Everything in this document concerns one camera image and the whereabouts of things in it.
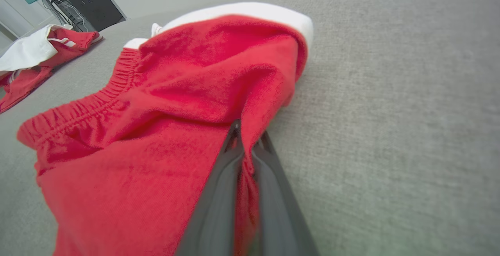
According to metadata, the grey fabric sofa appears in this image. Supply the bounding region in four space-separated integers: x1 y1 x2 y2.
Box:
0 0 500 256

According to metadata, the black cable bundle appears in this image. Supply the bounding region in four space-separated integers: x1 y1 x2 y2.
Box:
12 0 87 32

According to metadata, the crumpled red white garment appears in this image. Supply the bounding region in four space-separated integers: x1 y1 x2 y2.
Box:
0 24 104 114

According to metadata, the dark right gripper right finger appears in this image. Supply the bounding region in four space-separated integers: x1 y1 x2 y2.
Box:
252 131 319 256

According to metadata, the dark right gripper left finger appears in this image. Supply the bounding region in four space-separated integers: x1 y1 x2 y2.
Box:
176 120 245 256

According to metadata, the red and white garment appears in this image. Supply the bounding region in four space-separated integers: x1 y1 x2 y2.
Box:
16 2 314 256

